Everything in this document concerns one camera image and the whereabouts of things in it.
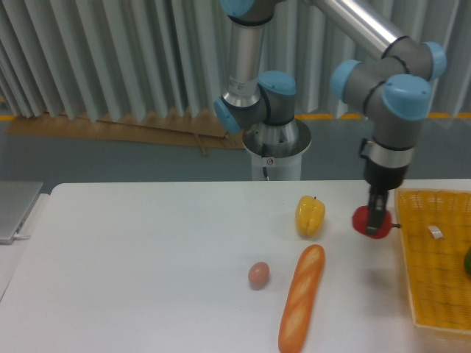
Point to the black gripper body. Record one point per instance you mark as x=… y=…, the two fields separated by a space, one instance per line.
x=383 y=178

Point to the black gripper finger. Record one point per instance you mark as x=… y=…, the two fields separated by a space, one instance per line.
x=376 y=211

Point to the red bell pepper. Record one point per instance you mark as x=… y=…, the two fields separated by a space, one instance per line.
x=360 y=223

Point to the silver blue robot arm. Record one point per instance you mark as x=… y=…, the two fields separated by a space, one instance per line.
x=394 y=91

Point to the yellow bell pepper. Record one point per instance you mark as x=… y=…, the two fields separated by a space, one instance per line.
x=309 y=216

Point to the green pepper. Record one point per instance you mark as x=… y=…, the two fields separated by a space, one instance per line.
x=467 y=261

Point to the yellow wicker basket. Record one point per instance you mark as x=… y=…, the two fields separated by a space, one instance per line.
x=438 y=286

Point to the white tag in basket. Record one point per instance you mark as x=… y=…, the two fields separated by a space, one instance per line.
x=435 y=232

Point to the orange baguette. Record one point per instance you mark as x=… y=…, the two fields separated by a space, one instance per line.
x=300 y=300

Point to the brown egg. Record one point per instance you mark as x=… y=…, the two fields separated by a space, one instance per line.
x=258 y=275

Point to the brown cardboard sheet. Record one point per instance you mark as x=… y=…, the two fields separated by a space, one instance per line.
x=203 y=133

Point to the grey laptop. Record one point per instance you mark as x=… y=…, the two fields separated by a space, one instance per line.
x=17 y=201

